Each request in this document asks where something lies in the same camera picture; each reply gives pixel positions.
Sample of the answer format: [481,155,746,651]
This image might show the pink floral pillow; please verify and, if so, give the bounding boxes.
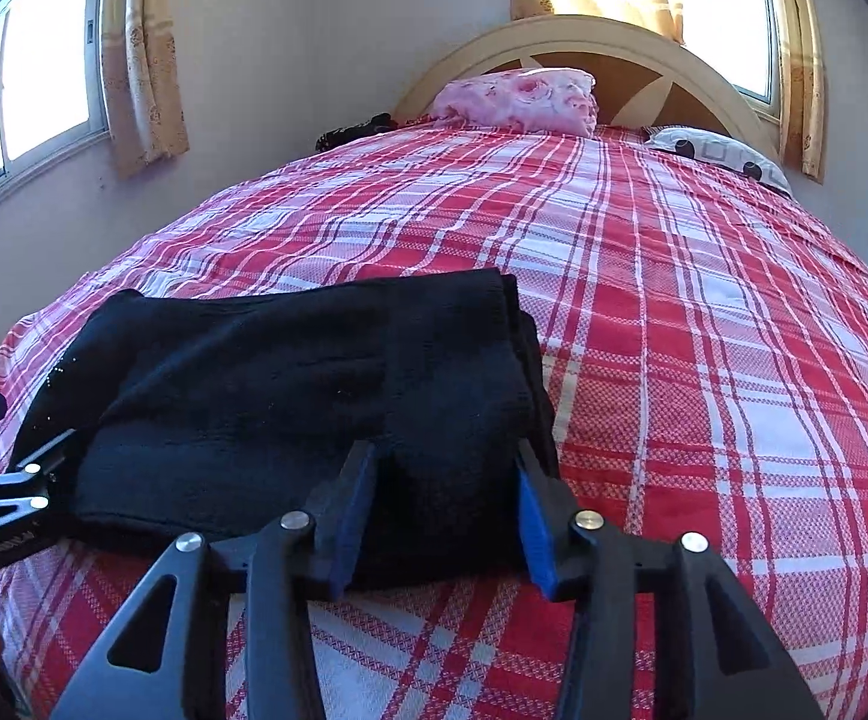
[432,67,598,137]

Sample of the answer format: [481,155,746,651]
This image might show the white patterned pillow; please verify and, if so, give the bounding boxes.
[642,125,795,197]

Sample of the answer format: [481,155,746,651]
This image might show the red plaid bedspread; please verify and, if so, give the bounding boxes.
[0,124,868,720]

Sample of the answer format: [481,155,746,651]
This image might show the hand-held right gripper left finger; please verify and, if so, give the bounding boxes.
[51,439,382,720]

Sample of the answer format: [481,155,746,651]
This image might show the side wall window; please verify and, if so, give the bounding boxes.
[0,0,112,237]

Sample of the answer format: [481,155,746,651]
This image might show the black pants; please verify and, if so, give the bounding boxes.
[10,268,562,593]

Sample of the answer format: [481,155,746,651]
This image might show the window behind headboard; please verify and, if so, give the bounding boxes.
[539,0,780,106]

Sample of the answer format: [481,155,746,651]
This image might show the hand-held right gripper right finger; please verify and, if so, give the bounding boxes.
[516,442,828,720]

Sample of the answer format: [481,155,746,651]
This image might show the cream wooden headboard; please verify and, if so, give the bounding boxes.
[392,15,780,158]

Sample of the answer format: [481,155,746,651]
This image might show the black cloth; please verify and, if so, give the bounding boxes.
[316,112,397,152]

